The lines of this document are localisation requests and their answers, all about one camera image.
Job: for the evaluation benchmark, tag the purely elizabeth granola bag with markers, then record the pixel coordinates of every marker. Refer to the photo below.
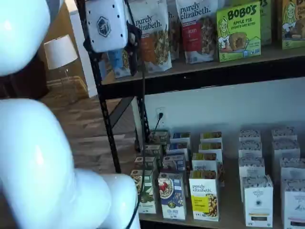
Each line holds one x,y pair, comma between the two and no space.
175,35

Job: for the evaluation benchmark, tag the orange granola bag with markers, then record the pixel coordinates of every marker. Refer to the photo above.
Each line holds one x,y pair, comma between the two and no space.
155,47

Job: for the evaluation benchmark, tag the black metal shelving rack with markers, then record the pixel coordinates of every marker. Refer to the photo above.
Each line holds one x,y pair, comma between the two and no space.
214,78

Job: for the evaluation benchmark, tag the orange Bobo's oat bites box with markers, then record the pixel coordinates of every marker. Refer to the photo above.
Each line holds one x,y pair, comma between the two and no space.
294,26

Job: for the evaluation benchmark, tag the white box black label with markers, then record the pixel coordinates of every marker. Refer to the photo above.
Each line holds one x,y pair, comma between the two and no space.
258,202

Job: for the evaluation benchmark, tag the white box pink label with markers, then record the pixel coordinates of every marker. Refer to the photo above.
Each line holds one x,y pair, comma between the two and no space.
295,207

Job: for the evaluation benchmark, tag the blue white Nature's Path box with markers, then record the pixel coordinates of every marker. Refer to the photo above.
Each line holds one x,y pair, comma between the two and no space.
177,148
181,137
172,195
174,163

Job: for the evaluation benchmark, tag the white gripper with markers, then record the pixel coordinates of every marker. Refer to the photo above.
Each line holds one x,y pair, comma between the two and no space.
107,23

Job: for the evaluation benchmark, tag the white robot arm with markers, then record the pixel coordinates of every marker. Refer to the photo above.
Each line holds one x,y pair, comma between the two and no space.
31,155

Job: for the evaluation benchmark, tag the blue granola bag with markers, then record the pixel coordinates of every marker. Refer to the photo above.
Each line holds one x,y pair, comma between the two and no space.
118,64

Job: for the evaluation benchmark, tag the green Nature's Path oatmeal box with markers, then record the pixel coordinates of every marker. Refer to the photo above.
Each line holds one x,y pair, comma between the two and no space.
160,137
153,150
149,163
149,190

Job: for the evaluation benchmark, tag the red granola bag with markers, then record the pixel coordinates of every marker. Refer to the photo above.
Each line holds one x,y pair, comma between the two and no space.
195,35

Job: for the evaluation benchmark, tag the white wall outlet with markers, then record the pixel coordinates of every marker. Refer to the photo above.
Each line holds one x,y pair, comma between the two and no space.
164,122

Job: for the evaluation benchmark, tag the dark brown furniture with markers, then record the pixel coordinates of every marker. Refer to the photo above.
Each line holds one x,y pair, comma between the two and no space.
35,83

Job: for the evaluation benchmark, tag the white patterned-top box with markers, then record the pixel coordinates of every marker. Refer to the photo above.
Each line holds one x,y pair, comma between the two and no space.
293,169
250,149
284,134
249,134
286,150
251,167

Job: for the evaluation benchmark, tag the yellow purely elizabeth box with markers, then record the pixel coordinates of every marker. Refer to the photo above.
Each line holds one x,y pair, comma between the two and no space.
210,148
205,164
203,198
210,136

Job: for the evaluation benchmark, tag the green Bobo's apple pie box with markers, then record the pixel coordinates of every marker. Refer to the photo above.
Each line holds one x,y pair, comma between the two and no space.
238,33
265,23

